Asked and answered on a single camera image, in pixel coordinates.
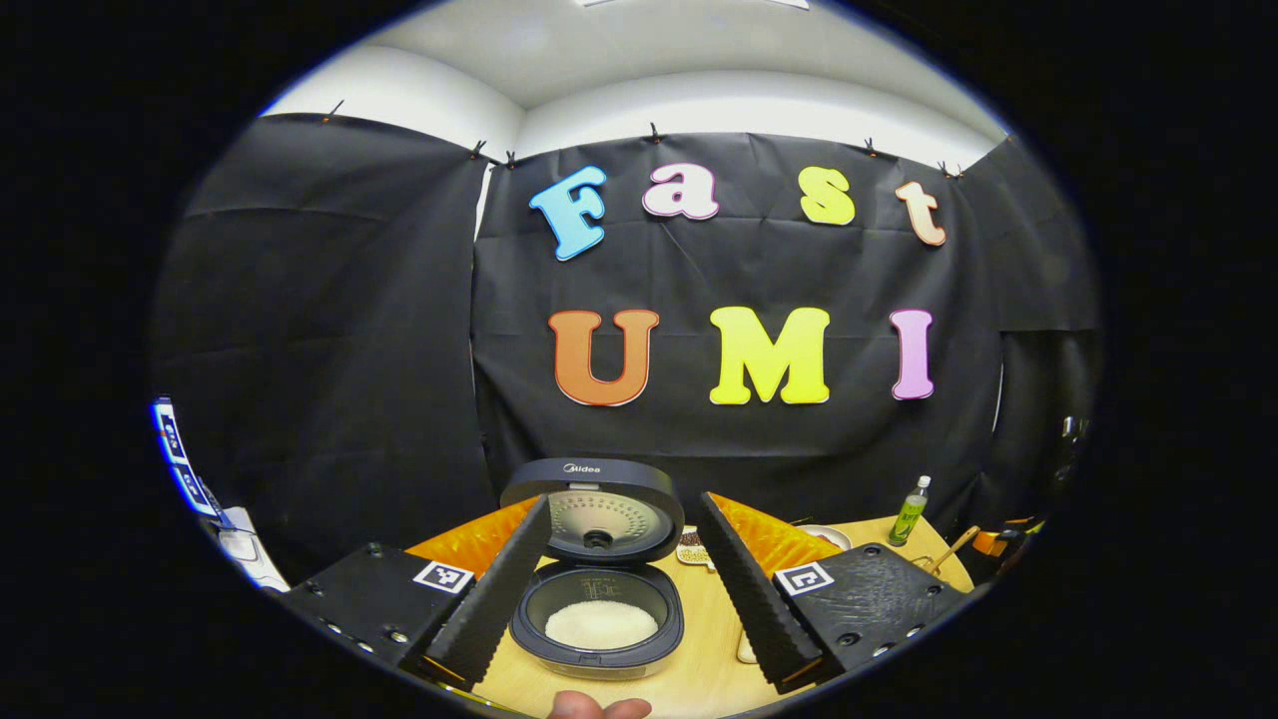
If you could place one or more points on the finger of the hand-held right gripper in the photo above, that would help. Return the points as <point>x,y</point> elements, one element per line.
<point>1003,539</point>

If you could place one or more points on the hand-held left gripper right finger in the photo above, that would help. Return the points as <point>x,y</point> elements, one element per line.
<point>759,609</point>

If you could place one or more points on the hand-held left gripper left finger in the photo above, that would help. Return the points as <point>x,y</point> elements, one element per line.
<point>499,599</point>

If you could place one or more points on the wooden spoon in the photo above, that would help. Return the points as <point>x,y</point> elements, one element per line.
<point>949,551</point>

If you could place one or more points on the dark grey rice cooker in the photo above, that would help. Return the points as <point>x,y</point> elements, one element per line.
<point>599,559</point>

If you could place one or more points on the white sectioned bean dish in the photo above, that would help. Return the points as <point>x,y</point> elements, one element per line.
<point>691,547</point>

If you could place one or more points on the green drink bottle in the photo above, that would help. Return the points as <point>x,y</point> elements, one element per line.
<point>909,511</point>

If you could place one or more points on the round grey plate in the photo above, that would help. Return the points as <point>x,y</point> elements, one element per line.
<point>829,536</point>

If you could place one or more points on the white desk device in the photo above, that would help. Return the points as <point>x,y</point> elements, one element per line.
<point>250,549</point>

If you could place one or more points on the black backdrop cloth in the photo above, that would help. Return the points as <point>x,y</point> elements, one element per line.
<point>639,300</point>

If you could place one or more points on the computer screen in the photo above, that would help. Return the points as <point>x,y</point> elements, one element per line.
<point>180,459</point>

